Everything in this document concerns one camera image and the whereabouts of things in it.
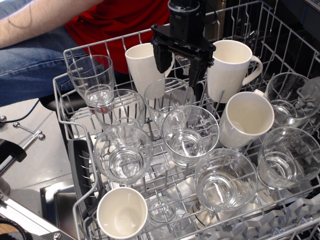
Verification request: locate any small glass lower rack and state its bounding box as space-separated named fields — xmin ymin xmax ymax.
xmin=147 ymin=196 xmax=177 ymax=231

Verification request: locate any glass cup front centre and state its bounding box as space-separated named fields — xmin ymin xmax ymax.
xmin=194 ymin=148 xmax=258 ymax=212

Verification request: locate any small white cup front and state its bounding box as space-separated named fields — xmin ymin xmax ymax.
xmin=96 ymin=187 xmax=148 ymax=240

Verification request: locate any glass cup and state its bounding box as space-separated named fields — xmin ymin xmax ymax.
xmin=144 ymin=77 xmax=195 ymax=134
xmin=162 ymin=105 xmax=220 ymax=168
xmin=194 ymin=148 xmax=258 ymax=212
xmin=257 ymin=127 xmax=320 ymax=189
xmin=67 ymin=55 xmax=116 ymax=113
xmin=94 ymin=89 xmax=146 ymax=131
xmin=264 ymin=72 xmax=320 ymax=128
xmin=93 ymin=124 xmax=154 ymax=185

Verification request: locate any blue jeans leg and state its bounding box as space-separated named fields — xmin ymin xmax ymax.
xmin=0 ymin=0 xmax=75 ymax=106

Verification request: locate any red shirt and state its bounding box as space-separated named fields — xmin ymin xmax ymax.
xmin=64 ymin=0 xmax=170 ymax=74

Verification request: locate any white mug with handle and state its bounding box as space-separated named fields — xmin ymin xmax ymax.
xmin=207 ymin=39 xmax=263 ymax=104

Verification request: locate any tall white cup left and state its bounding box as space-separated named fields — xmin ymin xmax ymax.
xmin=125 ymin=43 xmax=175 ymax=97

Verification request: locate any grey wire dishwasher rack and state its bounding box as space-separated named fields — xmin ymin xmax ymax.
xmin=53 ymin=0 xmax=320 ymax=240

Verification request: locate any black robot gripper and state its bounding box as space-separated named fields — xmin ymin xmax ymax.
xmin=151 ymin=0 xmax=216 ymax=87

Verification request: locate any glass cup back centre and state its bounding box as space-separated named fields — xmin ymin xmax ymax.
xmin=144 ymin=77 xmax=195 ymax=134

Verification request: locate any person's bare forearm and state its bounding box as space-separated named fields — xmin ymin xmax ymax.
xmin=0 ymin=0 xmax=102 ymax=49

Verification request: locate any glass cup front right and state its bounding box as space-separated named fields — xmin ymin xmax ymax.
xmin=257 ymin=127 xmax=320 ymax=189

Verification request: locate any black cable on floor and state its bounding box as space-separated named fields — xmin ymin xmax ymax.
xmin=4 ymin=98 xmax=41 ymax=124

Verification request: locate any glass cup front left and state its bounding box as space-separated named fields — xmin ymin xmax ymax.
xmin=93 ymin=124 xmax=154 ymax=185

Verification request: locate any glass cup back right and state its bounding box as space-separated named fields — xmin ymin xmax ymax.
xmin=264 ymin=72 xmax=320 ymax=128

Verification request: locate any white mug centre right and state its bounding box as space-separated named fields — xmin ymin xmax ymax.
xmin=219 ymin=91 xmax=275 ymax=149

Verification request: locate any glass cup back left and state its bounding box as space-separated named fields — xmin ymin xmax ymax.
xmin=67 ymin=55 xmax=116 ymax=113

